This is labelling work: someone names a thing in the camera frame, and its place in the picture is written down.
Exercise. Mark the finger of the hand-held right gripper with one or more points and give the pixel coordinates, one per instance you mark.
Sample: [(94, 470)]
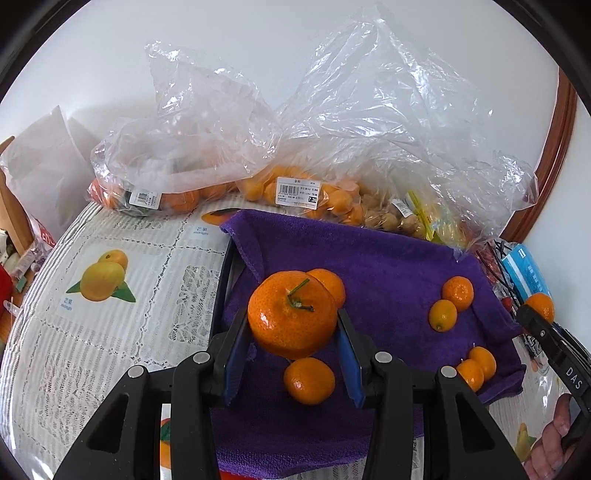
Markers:
[(538, 330), (568, 339)]

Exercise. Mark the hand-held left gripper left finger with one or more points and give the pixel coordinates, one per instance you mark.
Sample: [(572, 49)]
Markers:
[(235, 364)]

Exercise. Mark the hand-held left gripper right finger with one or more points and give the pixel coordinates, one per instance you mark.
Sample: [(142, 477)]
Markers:
[(347, 364)]

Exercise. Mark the orange tangerine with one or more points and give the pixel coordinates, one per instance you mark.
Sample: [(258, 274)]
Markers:
[(468, 376), (485, 361), (309, 381), (458, 292), (541, 307), (333, 286)]

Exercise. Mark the large tangerine with stem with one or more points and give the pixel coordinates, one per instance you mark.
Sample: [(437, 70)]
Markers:
[(291, 323)]

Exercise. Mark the black tray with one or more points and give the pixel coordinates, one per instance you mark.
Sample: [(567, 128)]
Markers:
[(225, 281)]

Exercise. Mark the small oval kumquat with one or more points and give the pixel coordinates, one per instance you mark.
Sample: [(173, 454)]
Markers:
[(442, 315)]

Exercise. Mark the clear bag of red fruits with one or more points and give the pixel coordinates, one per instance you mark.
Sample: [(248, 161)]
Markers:
[(487, 254)]

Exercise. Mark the person's right hand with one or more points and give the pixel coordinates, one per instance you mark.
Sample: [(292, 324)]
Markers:
[(547, 447)]

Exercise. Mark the small red fruit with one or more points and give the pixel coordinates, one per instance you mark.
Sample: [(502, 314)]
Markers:
[(507, 302)]

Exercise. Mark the blue tissue pack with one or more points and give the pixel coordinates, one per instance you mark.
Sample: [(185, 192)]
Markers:
[(526, 272)]

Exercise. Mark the purple towel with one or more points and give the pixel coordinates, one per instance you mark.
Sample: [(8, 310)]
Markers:
[(392, 277)]

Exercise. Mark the clear bag of longans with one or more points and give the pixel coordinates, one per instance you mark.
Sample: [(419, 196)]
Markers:
[(397, 218)]

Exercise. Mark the clear bag of kumquats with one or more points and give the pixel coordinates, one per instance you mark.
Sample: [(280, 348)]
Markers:
[(323, 198)]

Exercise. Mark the clear bag of persimmons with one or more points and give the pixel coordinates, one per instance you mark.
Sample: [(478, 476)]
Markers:
[(161, 166)]

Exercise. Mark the red paper bag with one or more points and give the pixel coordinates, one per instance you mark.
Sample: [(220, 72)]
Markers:
[(4, 279)]

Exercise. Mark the white plastic bag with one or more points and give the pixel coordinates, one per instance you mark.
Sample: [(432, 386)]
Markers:
[(41, 161)]

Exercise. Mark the brown wooden door frame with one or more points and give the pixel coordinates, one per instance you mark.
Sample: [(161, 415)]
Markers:
[(554, 152)]

